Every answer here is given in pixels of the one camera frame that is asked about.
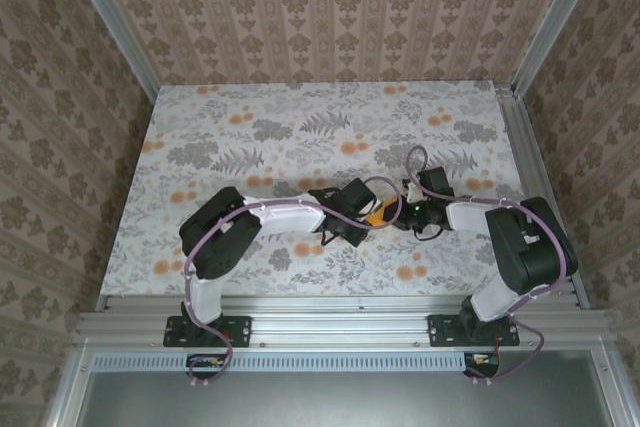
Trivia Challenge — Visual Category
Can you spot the orange cloth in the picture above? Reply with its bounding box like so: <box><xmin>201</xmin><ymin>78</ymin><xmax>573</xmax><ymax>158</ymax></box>
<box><xmin>364</xmin><ymin>199</ymin><xmax>404</xmax><ymax>228</ymax></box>

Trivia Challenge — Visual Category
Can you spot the floral patterned table cover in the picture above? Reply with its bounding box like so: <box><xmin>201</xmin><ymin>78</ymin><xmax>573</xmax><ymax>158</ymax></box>
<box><xmin>99</xmin><ymin>80</ymin><xmax>551</xmax><ymax>298</ymax></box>

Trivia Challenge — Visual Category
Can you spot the grey metal tray panel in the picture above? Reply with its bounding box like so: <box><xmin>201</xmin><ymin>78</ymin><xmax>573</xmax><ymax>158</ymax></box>
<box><xmin>47</xmin><ymin>346</ymin><xmax>640</xmax><ymax>427</ymax></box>

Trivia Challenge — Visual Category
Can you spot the long aluminium frame rail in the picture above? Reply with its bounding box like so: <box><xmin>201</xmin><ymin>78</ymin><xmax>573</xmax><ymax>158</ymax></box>
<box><xmin>74</xmin><ymin>294</ymin><xmax>609</xmax><ymax>348</ymax></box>

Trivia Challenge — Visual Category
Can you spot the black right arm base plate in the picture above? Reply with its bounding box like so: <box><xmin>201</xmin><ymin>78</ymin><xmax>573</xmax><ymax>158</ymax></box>
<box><xmin>428</xmin><ymin>313</ymin><xmax>521</xmax><ymax>348</ymax></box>

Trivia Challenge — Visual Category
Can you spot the short aluminium side rail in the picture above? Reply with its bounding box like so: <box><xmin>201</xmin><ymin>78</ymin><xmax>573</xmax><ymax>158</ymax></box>
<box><xmin>494</xmin><ymin>86</ymin><xmax>591</xmax><ymax>311</ymax></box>

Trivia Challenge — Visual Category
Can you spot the grey slotted cable duct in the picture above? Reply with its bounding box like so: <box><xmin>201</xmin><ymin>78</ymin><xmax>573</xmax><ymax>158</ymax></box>
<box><xmin>92</xmin><ymin>351</ymin><xmax>496</xmax><ymax>373</ymax></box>

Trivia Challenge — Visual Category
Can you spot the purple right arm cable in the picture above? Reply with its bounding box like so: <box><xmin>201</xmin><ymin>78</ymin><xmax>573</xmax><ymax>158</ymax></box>
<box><xmin>405</xmin><ymin>145</ymin><xmax>575</xmax><ymax>388</ymax></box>

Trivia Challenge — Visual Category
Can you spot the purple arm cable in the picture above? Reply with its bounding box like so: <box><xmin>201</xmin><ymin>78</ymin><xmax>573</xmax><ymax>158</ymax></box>
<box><xmin>182</xmin><ymin>175</ymin><xmax>402</xmax><ymax>391</ymax></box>
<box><xmin>405</xmin><ymin>145</ymin><xmax>575</xmax><ymax>388</ymax></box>

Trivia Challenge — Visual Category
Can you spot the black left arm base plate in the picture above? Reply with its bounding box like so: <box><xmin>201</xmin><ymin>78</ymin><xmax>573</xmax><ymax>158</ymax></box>
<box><xmin>164</xmin><ymin>315</ymin><xmax>252</xmax><ymax>348</ymax></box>

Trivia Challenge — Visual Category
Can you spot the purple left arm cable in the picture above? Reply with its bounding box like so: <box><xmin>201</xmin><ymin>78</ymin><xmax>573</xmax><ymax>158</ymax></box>
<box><xmin>182</xmin><ymin>175</ymin><xmax>402</xmax><ymax>391</ymax></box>

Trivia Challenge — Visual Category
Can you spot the aluminium frame post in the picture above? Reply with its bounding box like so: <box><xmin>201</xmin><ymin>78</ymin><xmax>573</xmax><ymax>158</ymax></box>
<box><xmin>512</xmin><ymin>0</ymin><xmax>609</xmax><ymax>96</ymax></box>
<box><xmin>62</xmin><ymin>0</ymin><xmax>161</xmax><ymax>101</ymax></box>

